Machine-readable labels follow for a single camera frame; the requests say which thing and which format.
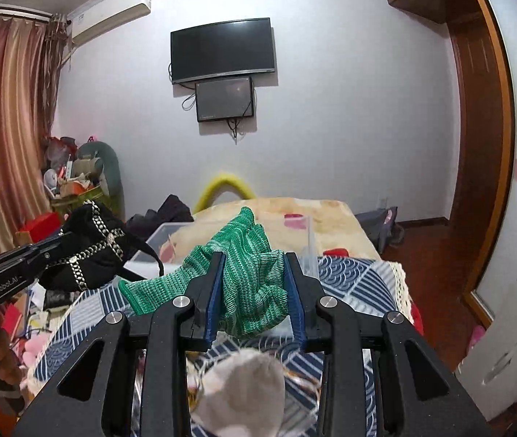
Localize black chain-trimmed hat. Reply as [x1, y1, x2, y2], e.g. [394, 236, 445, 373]
[38, 200, 164, 292]

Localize dark clothes pile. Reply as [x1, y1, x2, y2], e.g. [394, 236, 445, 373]
[125, 194, 193, 241]

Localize white plastic stool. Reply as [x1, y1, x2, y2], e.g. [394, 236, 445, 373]
[455, 280, 517, 421]

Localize small wall monitor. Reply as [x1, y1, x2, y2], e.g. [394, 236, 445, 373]
[195, 77, 254, 122]

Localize blue white patterned tablecloth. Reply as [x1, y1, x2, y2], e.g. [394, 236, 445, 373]
[27, 256, 412, 436]

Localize green knitted cloth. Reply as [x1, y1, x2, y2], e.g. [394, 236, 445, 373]
[118, 207, 288, 338]

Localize white fabric pouch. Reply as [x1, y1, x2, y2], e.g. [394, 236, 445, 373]
[190, 348, 285, 436]

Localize beige floral blanket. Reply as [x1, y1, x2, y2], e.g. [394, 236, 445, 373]
[158, 197, 380, 263]

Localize striped pink gold curtain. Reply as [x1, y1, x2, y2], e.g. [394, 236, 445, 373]
[0, 16, 67, 253]

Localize large wall television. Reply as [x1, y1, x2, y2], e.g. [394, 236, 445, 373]
[171, 18, 276, 84]

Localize green cardboard box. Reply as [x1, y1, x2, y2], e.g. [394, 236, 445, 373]
[51, 186, 121, 220]

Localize white air conditioner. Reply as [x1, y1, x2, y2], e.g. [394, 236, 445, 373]
[70, 0, 151, 47]

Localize clear plastic storage box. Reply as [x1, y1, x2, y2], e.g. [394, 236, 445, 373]
[125, 214, 319, 279]

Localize red box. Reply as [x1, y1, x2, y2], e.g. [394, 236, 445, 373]
[15, 211, 61, 246]

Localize grey green cushion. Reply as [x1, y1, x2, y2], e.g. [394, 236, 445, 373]
[77, 141, 123, 212]

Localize yellow curved chair back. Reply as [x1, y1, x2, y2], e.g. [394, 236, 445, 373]
[193, 172, 256, 213]

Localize brown wooden door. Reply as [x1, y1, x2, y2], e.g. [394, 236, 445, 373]
[387, 0, 515, 294]

